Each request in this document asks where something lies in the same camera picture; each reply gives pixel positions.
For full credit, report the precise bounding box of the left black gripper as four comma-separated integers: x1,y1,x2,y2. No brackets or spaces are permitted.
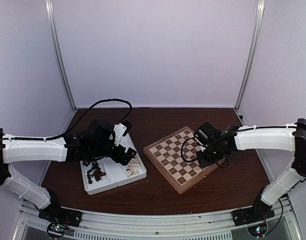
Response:
90,140,136,166

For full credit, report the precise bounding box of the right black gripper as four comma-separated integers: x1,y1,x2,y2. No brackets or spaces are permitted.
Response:
196,144,224,168

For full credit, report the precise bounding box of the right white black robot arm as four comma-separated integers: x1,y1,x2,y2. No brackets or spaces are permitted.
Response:
193,118,306,221

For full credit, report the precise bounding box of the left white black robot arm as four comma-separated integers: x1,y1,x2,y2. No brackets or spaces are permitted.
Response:
0,119,137,222

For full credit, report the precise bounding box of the pile of light chess pieces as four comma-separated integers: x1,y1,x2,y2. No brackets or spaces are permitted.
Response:
126,159,141,177

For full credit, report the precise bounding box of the pile of dark chess pieces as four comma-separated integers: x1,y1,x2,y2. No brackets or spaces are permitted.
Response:
82,161,106,185

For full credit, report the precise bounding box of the wooden chess board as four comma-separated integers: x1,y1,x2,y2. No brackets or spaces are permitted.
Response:
143,126,218,194

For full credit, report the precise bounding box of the right controller board with LEDs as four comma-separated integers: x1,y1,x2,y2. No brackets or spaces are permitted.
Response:
247,225,268,238

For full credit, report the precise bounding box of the controller board with leds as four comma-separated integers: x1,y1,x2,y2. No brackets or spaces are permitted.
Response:
247,225,268,238
46,223,67,238

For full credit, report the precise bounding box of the left controller board with LEDs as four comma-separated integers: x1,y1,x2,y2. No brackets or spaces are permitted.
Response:
46,223,67,238

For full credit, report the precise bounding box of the white plastic compartment tray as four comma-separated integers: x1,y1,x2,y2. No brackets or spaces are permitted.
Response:
79,132,147,196

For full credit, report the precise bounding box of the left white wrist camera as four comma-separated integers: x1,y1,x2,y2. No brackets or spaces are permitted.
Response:
113,120,132,146

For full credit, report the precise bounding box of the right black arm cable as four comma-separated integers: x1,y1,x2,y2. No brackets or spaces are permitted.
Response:
180,136,231,169

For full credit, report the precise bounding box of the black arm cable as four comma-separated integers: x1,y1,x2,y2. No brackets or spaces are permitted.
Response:
62,98,133,137
180,136,231,169

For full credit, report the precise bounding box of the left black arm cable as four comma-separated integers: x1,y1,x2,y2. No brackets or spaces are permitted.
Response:
62,98,133,137

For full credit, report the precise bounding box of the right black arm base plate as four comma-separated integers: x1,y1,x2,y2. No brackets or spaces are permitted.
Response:
232,206,275,226

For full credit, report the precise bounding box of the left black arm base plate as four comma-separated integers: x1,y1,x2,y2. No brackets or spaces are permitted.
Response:
38,208,82,227

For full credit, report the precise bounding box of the front aluminium frame rail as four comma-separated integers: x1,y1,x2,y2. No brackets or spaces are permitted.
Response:
11,197,304,240

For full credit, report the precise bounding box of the right aluminium frame post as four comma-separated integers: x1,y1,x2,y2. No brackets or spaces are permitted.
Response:
234,0,265,120

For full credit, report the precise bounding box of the aluminium frame post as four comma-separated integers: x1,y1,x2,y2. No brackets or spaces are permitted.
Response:
45,0,76,112
234,0,265,120

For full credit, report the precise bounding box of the left aluminium frame post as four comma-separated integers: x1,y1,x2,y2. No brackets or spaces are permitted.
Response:
45,0,76,112

